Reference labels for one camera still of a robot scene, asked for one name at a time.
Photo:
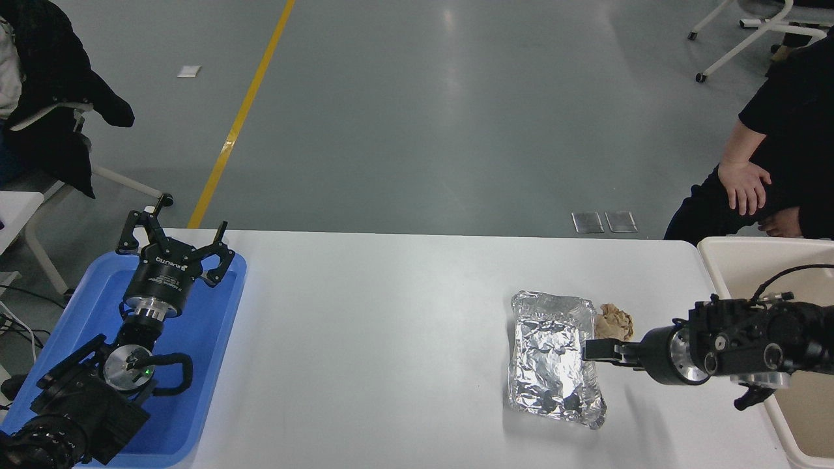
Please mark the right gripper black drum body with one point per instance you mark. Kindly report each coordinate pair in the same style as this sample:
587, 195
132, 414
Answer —
657, 357

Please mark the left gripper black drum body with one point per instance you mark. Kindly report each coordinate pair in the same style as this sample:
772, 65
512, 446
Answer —
163, 277

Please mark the rectangular foil tray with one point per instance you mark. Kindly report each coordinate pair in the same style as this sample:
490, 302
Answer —
547, 358

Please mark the person's forearm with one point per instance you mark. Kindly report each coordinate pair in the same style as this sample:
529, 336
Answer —
739, 146

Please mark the metal floor plate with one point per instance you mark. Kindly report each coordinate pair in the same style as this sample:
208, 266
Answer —
588, 222
621, 221

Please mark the person's hand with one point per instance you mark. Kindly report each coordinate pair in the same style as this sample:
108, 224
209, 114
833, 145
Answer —
743, 185
785, 225

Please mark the crumpled tan paper ball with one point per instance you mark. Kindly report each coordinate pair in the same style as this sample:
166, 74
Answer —
616, 320

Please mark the white chair with person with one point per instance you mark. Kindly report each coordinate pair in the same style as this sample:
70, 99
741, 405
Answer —
124, 181

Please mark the blue plastic tray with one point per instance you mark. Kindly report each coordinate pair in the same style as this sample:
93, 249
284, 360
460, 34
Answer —
208, 339

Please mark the small white side table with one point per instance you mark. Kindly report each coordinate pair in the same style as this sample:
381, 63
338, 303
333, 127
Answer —
16, 208

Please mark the large pale bin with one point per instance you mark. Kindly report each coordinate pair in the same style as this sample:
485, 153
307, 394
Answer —
808, 417

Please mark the seated person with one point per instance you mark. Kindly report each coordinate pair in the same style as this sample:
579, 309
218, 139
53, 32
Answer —
52, 65

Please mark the person beside bin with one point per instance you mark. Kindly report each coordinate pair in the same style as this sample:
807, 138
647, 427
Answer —
795, 98

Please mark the empty white wheeled chair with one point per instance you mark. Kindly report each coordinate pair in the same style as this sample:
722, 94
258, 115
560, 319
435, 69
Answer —
743, 44

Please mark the tan shoe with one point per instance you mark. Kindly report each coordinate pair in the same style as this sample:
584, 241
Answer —
780, 52

